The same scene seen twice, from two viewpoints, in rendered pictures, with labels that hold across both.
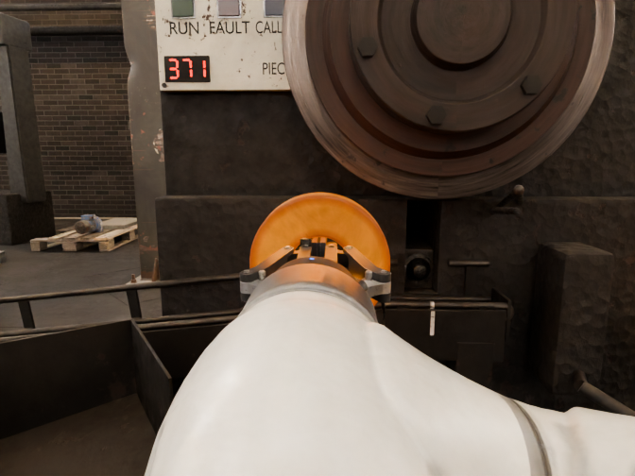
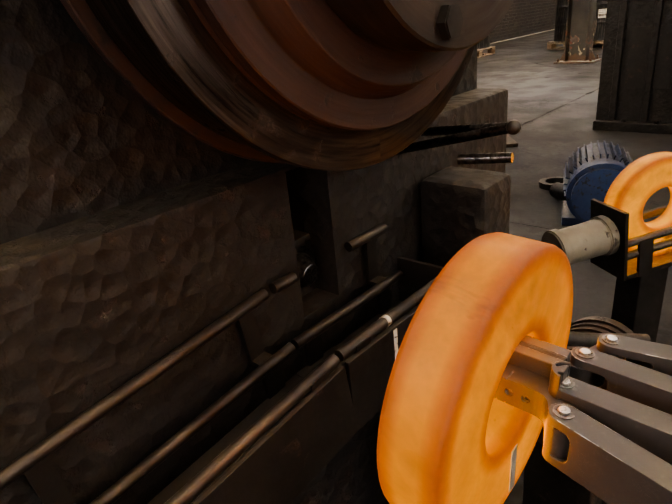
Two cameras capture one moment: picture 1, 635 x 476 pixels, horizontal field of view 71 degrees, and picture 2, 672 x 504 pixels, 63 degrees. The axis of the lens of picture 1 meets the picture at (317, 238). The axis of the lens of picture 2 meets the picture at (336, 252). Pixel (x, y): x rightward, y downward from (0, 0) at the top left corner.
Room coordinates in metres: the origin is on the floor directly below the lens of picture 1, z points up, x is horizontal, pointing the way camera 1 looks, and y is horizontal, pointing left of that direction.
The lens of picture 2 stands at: (0.39, 0.22, 1.01)
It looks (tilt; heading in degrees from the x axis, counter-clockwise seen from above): 24 degrees down; 311
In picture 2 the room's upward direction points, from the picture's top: 6 degrees counter-clockwise
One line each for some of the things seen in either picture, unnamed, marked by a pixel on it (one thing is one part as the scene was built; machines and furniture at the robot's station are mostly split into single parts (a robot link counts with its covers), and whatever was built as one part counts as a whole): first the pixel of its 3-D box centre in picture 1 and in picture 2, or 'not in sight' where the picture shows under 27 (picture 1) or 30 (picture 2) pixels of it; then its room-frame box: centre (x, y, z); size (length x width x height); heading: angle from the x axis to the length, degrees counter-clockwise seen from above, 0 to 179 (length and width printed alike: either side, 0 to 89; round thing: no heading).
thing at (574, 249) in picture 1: (566, 315); (462, 257); (0.71, -0.42, 0.68); 0.11 x 0.08 x 0.24; 178
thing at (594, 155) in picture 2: not in sight; (598, 181); (1.04, -2.45, 0.17); 0.57 x 0.31 x 0.34; 108
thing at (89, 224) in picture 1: (94, 223); not in sight; (4.71, 2.40, 0.25); 0.40 x 0.24 x 0.22; 178
